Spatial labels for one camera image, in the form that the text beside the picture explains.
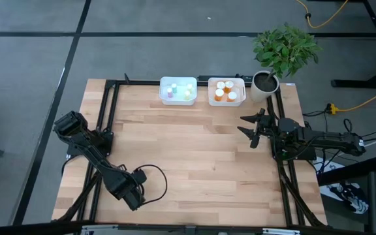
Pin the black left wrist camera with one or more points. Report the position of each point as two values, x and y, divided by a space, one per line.
139 177

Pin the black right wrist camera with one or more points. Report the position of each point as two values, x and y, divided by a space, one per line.
288 125

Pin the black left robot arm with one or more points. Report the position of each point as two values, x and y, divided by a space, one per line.
87 145

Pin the black desk leg frame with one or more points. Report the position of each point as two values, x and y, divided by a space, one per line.
354 83

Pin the white blue printed bag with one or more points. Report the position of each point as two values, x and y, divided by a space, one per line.
351 199

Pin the small pink pill bottle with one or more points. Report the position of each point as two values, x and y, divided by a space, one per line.
170 92

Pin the small pale green pill bottle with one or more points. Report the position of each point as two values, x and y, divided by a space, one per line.
187 95

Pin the small teal pill bottle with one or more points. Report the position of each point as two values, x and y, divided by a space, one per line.
174 87

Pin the grey metal camera bracket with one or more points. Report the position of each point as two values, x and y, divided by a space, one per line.
126 229

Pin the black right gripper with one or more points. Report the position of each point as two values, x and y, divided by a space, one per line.
268 127

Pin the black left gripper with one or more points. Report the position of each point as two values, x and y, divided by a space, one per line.
122 186

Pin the black desk crossbar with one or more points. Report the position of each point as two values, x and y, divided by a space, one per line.
348 172

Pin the white plant pot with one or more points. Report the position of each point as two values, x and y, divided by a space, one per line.
256 96

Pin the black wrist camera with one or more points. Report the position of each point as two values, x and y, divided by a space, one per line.
139 177
288 125

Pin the white plastic bin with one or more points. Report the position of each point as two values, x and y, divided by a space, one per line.
179 100
241 88

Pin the green leafy plant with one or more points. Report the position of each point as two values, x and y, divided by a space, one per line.
284 49

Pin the white tape piece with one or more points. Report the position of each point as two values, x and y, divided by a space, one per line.
290 84

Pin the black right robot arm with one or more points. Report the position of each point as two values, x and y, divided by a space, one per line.
331 142

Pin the black aluminium table frame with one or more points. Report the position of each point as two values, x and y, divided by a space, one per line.
139 82

